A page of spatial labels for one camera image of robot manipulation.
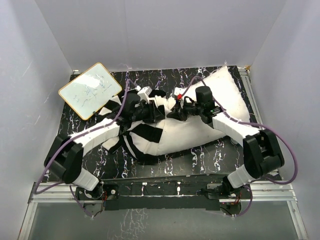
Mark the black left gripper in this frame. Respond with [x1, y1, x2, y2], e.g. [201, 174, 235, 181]
[129, 100, 164, 124]

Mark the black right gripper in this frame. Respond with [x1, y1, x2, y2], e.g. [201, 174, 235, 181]
[166, 98, 203, 122]

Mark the white pillow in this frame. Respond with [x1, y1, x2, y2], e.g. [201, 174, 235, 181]
[167, 66, 250, 154]

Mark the black white striped pillowcase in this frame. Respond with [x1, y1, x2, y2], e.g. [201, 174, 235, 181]
[97, 89, 171, 162]

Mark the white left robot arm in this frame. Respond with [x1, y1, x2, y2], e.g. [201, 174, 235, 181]
[44, 89, 170, 200]

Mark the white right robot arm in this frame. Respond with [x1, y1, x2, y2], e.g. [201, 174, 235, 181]
[167, 86, 285, 199]

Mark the yellow framed whiteboard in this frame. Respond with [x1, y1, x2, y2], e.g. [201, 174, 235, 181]
[58, 62, 123, 121]

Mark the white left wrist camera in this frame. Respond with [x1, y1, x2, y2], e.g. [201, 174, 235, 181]
[137, 86, 152, 98]

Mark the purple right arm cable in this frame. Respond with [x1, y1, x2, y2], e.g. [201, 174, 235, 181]
[176, 75, 299, 216]

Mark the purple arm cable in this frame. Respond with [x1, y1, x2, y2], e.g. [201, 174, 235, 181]
[33, 79, 138, 218]
[176, 75, 299, 216]

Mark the aluminium table frame rail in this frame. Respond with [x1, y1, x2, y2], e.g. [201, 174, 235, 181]
[19, 175, 308, 240]

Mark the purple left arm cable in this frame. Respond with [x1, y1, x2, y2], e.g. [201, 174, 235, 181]
[33, 79, 138, 218]

